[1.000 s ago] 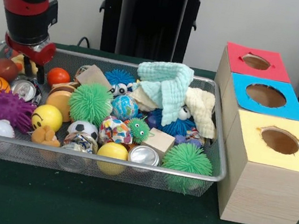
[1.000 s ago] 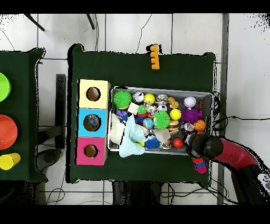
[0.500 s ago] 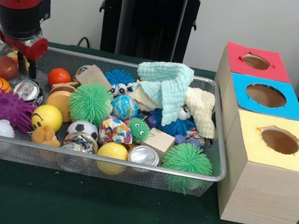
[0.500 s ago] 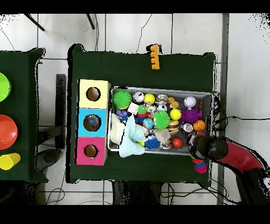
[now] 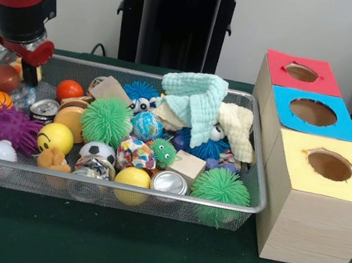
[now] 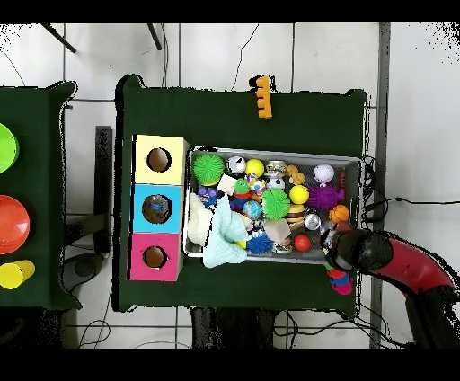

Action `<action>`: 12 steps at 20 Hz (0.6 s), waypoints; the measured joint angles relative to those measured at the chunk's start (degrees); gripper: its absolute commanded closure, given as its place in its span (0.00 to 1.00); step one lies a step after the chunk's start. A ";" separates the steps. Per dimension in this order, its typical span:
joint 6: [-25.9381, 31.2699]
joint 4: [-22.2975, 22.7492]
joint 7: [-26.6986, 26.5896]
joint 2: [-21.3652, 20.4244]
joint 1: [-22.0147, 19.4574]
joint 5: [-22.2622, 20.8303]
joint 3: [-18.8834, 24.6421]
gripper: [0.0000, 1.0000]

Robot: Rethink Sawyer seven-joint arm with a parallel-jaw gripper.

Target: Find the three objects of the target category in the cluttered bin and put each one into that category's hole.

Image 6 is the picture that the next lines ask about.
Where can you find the green plate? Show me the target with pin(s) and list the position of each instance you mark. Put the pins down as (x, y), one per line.
(7, 147)

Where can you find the black can with silver top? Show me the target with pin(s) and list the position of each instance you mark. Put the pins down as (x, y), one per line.
(313, 221)

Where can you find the clear mesh bin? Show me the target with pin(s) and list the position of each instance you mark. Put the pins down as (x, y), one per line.
(208, 253)

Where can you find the yellow cup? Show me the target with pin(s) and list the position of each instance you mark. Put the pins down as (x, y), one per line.
(14, 274)

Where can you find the wooden box with three holes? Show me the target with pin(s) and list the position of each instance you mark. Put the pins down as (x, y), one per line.
(177, 177)

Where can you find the mint green cloth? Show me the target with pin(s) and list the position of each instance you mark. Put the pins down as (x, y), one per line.
(226, 237)

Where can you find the green spiky ball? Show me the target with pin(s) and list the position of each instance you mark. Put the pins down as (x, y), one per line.
(275, 203)
(208, 169)

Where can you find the black tripod leg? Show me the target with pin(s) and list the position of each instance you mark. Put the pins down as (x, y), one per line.
(154, 36)
(57, 37)

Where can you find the purple spiky toy with eyes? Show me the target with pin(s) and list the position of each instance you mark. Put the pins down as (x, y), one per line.
(325, 196)

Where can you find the clear plastic packet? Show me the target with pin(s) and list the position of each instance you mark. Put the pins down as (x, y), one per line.
(158, 209)

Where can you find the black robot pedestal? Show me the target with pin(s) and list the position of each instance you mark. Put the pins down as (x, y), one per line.
(230, 331)

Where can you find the orange plate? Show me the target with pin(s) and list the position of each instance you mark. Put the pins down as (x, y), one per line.
(13, 225)

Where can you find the grey floor strip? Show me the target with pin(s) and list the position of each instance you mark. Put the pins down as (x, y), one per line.
(384, 108)

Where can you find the yellow smiley ball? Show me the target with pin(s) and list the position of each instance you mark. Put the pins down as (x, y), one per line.
(299, 195)

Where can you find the orange plastic comb toy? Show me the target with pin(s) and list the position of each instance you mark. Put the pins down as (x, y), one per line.
(264, 97)

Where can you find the small orange basketball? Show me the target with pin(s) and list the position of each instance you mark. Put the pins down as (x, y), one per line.
(339, 213)

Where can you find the white baseball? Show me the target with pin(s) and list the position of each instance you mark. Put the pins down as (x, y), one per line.
(323, 173)

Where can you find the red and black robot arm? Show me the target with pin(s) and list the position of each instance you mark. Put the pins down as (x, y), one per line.
(410, 262)

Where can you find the dark green tablecloth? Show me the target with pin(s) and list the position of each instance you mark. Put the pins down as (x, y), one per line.
(43, 180)
(215, 122)

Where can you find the cream muslin cloth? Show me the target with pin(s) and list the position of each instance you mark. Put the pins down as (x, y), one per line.
(198, 223)

